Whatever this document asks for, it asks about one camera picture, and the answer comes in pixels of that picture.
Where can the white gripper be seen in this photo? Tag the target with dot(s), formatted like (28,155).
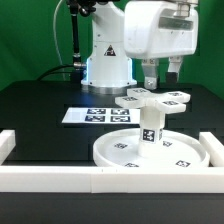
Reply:
(160,29)

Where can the white cross-shaped table base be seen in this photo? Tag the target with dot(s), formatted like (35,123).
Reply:
(168,102)

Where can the white round table top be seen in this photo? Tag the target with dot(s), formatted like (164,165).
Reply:
(129,148)

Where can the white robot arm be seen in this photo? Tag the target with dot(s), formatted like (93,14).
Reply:
(109,69)

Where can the white right fence bar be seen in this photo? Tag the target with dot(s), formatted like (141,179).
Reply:
(213,147)

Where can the white fence bar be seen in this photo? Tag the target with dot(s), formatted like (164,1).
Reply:
(7,144)
(110,180)
(213,147)

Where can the white marker sheet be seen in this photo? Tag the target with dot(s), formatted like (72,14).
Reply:
(75,115)

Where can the white left fence bar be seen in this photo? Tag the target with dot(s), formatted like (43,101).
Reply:
(7,144)

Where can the white front fence bar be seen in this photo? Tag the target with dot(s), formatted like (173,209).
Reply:
(110,180)

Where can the black camera pole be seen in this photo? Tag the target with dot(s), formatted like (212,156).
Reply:
(78,7)

